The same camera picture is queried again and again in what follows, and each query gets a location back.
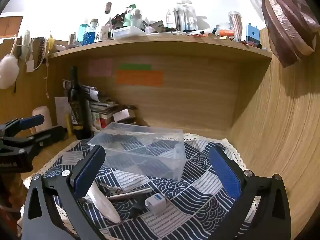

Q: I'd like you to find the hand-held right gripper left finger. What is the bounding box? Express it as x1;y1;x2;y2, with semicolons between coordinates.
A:
21;145;107;240

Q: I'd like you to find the clear plastic storage box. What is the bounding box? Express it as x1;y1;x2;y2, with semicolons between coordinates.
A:
87;122;187;181

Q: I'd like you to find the beige cylinder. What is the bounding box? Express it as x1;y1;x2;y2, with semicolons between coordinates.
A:
32;106;53;133

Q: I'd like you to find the brown woven hat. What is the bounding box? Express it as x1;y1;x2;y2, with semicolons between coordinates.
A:
261;0;317;68

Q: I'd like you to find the glass bowl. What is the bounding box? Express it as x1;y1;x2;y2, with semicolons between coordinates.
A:
215;22;234;32

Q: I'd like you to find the dark wine bottle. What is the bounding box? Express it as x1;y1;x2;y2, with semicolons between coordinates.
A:
67;66;88;139

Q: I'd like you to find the teal plastic bottle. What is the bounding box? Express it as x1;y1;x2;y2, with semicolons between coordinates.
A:
77;24;89;45

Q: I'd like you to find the cardboard box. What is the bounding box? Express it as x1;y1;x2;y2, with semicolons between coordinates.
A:
0;16;23;39

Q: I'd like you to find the white fluffy pompom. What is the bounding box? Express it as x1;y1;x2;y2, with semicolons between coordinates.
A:
0;54;20;90

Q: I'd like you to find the white paper sheet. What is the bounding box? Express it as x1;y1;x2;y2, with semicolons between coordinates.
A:
54;96;70;128

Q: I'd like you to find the person's left forearm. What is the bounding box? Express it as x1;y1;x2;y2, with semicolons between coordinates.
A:
0;172;27;240

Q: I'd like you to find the mint green pump bottle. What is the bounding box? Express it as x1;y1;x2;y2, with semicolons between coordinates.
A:
123;4;137;28

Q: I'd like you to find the blue patterned table mat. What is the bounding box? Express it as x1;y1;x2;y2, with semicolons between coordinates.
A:
37;130;263;240

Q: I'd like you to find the clear jar of straws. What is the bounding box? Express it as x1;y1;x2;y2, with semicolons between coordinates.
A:
228;11;244;42

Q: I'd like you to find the cork topped bottle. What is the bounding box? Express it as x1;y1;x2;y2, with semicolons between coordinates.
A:
104;2;112;25

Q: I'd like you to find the patterned strap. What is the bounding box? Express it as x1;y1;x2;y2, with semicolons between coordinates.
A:
33;37;47;70

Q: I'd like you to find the stack of books and magazines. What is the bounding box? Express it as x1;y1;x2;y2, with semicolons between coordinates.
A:
62;79;138;134

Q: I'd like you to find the green sticky note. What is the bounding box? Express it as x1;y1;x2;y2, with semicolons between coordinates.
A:
120;64;152;71

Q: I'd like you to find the white plastic spoon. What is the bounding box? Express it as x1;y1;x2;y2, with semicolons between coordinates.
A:
86;181;121;223

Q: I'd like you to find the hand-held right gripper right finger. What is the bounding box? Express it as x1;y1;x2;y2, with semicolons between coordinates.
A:
209;145;292;240

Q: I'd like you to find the black clip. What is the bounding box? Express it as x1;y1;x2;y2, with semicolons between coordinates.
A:
129;199;147;219

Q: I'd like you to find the orange sticky note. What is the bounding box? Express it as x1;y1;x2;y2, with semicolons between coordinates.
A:
116;70;163;87

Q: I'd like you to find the metal nail clipper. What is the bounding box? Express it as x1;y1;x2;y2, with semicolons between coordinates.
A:
99;182;123;197

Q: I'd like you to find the white plastic container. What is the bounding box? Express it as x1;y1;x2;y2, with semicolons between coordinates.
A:
112;26;146;39

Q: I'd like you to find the wooden shelf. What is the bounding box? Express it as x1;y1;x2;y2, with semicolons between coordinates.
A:
48;33;273;61

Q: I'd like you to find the orange and white tube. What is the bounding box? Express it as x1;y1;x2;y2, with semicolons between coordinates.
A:
215;29;235;37

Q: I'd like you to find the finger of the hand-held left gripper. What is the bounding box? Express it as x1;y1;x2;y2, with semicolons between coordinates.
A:
15;126;67;153
0;114;45;137

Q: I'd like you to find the blue box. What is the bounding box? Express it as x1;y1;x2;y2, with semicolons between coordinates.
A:
245;23;259;46

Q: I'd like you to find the clear brush packaging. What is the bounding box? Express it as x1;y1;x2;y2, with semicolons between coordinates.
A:
166;2;198;32

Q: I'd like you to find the pink sticky note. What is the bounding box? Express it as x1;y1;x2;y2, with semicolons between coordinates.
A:
88;59;113;77

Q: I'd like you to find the white charger plug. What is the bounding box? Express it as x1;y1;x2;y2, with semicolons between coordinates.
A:
144;193;167;215

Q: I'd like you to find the blue dotted bottle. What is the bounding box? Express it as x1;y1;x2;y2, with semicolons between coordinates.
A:
84;19;99;44

